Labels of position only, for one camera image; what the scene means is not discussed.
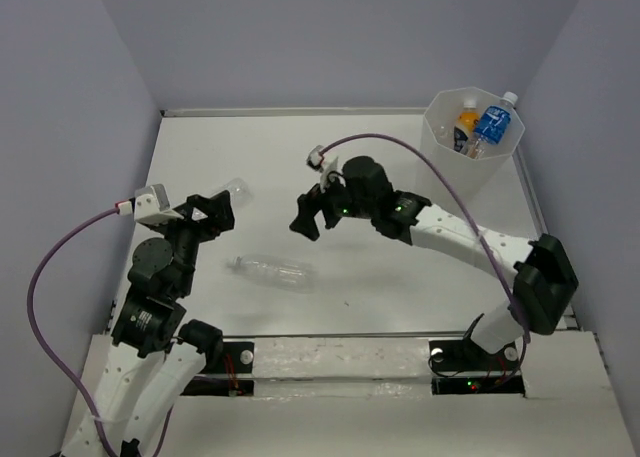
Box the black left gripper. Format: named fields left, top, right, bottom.
left=151, top=189, right=236, bottom=294

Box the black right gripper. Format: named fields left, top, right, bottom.
left=289, top=164, right=376, bottom=241

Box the orange juice bottle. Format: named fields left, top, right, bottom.
left=453, top=97, right=479, bottom=154

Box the blue label water bottle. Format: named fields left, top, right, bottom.
left=463, top=91, right=519, bottom=159

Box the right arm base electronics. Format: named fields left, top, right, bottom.
left=427, top=340, right=526, bottom=396

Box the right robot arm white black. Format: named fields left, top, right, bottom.
left=289, top=151, right=579, bottom=369

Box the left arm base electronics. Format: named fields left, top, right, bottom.
left=182, top=341, right=255, bottom=397

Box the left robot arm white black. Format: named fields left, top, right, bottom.
left=61, top=184, right=235, bottom=456

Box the white octagonal bin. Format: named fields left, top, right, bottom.
left=418, top=87, right=525, bottom=208

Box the clear capless bottle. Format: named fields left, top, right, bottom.
left=209, top=177, right=254, bottom=211

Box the clear bottle white cap upper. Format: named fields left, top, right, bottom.
left=225, top=254, right=316, bottom=294

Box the white front cover board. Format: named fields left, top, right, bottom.
left=162, top=331, right=634, bottom=456

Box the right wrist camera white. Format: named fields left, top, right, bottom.
left=306, top=145, right=339, bottom=192

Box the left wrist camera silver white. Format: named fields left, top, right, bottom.
left=133, top=184, right=179, bottom=226

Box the aluminium back rail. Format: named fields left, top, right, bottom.
left=161, top=107, right=427, bottom=118

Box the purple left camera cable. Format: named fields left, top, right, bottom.
left=28, top=204, right=176, bottom=457

